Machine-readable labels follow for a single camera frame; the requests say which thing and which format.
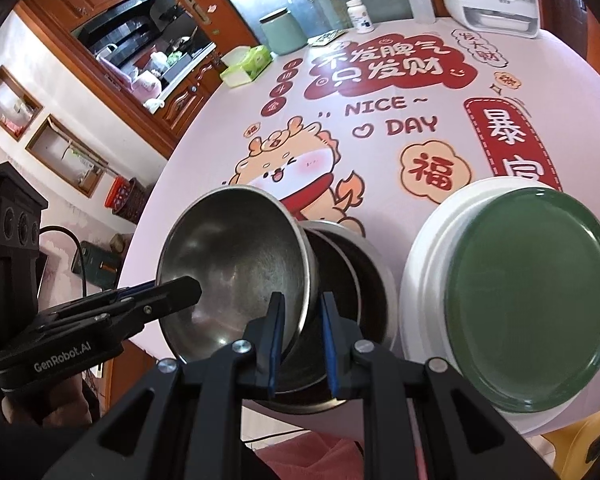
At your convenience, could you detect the black cable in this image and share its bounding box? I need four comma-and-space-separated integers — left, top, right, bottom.
39, 227, 88, 291

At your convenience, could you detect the wooden kitchen cabinet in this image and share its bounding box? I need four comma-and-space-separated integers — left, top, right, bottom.
145, 42, 231, 156

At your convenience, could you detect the shallow steel bowl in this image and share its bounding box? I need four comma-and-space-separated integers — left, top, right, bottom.
155, 185, 317, 365

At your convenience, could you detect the white pill bottle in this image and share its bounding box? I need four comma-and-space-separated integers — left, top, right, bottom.
346, 0, 374, 33

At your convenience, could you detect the person's left hand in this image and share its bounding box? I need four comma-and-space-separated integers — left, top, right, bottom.
4, 372, 94, 429

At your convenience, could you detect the green plate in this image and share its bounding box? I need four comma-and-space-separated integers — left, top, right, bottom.
444, 186, 600, 413

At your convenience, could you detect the wooden framed wall niche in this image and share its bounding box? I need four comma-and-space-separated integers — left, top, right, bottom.
25, 114, 110, 199
0, 66, 45, 142

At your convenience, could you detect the brown wicker basket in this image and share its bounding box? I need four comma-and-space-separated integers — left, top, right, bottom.
112, 177, 153, 223

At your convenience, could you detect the pink floral pot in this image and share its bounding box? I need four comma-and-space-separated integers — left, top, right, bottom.
132, 70, 163, 103

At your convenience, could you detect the small patterned packet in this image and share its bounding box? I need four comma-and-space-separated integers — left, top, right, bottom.
307, 30, 346, 47

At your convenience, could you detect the green tissue box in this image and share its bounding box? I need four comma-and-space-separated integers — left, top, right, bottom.
219, 44, 273, 87

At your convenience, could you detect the mint green canister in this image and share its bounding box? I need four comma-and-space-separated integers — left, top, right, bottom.
259, 7, 308, 56

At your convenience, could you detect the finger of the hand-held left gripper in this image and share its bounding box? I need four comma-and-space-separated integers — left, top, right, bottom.
32, 280, 156, 323
97, 275, 202, 333

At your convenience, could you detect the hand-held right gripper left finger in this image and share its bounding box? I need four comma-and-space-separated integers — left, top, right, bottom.
42, 292, 287, 480

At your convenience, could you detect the pink printed tablecloth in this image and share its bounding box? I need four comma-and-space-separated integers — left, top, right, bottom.
115, 15, 600, 436

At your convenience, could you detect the deep steel bowl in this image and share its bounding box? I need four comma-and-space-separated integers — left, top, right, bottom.
250, 219, 398, 415

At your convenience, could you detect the plain white plate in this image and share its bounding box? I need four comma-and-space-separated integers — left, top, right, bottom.
399, 176, 600, 436

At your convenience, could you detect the dark green box device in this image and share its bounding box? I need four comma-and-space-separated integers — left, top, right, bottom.
71, 240, 122, 287

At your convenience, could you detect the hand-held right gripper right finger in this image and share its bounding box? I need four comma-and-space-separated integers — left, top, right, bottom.
320, 291, 561, 480

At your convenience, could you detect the yellow plastic stool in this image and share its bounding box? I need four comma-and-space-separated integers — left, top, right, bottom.
542, 410, 600, 480

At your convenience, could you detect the red plastic basket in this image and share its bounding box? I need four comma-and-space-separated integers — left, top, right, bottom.
104, 176, 133, 208

